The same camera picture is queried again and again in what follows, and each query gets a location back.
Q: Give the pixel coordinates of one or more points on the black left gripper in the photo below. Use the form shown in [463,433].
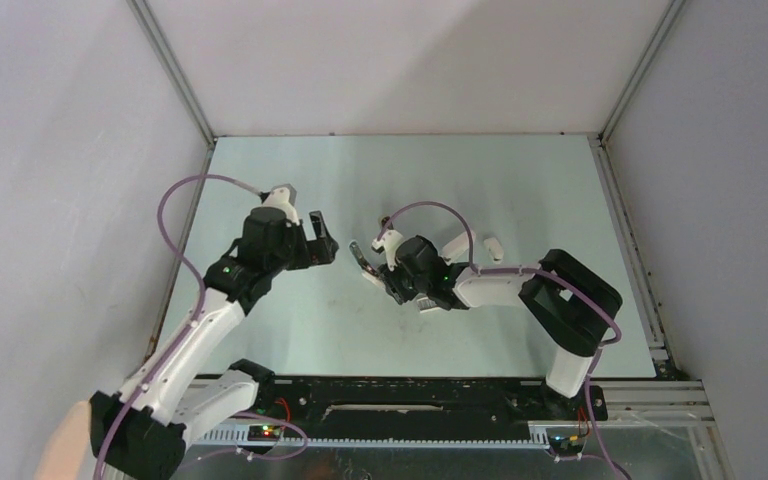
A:
[316,251]

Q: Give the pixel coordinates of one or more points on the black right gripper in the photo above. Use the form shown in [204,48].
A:
[391,278]

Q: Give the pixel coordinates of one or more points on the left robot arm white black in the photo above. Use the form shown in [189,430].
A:
[146,427]

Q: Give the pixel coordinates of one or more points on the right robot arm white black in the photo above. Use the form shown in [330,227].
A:
[573,305]

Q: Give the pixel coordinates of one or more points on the pink stapler large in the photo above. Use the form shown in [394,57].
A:
[457,247]

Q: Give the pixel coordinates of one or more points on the pink stapler small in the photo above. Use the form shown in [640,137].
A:
[494,249]

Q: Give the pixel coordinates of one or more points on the open staple box tray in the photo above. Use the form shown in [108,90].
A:
[426,305]

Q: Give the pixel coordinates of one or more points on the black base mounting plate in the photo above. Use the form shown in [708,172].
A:
[403,409]

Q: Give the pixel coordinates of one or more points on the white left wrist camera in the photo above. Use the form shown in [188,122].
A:
[282,197]

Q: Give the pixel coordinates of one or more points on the aluminium corner frame post left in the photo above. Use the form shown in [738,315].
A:
[164,51]

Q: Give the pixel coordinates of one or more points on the aluminium corner frame post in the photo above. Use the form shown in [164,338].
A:
[651,50]
[164,51]

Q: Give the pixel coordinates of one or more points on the aluminium corner frame post right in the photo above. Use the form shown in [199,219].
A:
[651,50]

